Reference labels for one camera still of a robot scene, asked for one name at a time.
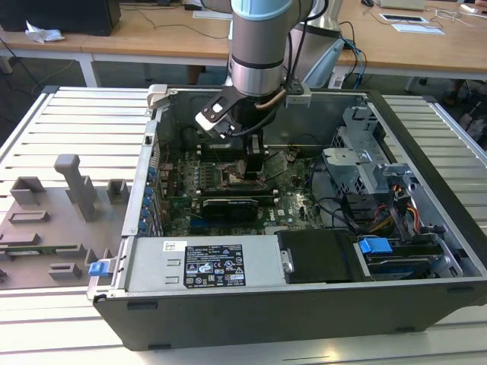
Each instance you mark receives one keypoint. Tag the black power adapter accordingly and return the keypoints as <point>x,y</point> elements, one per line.
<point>192,7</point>

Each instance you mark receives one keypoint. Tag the metal locking lever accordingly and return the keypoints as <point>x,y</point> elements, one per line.
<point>217,157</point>

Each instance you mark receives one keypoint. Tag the black graphics card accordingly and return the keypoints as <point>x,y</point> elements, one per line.
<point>228,209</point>

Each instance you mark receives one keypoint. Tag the pale blue teach pendant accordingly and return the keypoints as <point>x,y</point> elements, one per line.
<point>323,64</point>

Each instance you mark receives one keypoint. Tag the green motherboard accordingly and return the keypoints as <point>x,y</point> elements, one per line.
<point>289,213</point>

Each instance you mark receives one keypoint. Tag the black plastic shroud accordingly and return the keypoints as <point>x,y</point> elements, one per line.
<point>323,254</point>

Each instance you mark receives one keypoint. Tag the green RAM stick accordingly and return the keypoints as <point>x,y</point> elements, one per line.
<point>42,251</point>

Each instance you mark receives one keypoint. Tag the grey case release latch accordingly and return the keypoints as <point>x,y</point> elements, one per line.
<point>156,95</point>

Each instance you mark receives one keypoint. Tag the black computer box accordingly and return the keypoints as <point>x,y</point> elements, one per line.
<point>57,15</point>

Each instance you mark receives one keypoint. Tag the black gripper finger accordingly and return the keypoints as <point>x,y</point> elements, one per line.
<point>255,163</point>

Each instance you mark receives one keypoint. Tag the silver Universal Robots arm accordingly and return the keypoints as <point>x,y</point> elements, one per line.
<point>258,45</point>

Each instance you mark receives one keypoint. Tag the CPU socket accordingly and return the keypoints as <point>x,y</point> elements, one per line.
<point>228,178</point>

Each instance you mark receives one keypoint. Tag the silver metal drive cage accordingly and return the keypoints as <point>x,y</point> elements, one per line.
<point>354,167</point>

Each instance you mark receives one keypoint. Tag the white paper sheet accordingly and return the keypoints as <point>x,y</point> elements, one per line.
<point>213,14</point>

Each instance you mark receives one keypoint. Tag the black RAM slot row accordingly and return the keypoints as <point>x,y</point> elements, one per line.
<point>224,155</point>
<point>236,193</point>

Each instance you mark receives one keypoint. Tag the wooden desk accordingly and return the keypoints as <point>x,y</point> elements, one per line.
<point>45,45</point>
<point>152,38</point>

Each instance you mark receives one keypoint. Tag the blue expansion slot clips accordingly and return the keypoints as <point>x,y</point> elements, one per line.
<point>146,200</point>

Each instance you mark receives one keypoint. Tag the silver power supply unit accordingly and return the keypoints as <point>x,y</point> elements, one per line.
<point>152,266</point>

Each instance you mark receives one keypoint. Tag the grey parts rack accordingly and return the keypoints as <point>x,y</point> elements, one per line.
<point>57,228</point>

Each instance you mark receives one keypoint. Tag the black mouse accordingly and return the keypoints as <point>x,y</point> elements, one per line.
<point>367,2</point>

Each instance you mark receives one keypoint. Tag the black open PC case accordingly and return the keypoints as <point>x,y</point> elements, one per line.
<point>266,319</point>

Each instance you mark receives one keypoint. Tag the white framed tablet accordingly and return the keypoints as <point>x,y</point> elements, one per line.
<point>403,18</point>

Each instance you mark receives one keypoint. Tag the hard disk in blue carrier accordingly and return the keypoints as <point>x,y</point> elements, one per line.
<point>374,249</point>

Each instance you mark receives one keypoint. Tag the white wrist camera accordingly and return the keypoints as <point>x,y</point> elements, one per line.
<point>213,114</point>

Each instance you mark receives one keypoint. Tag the crumpled white paper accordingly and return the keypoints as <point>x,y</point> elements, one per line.
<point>42,35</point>

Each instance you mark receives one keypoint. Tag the pale blue paper sheet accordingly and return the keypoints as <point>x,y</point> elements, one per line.
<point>418,29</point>

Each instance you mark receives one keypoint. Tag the blue plastic latch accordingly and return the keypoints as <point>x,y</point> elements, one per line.
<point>98,268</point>

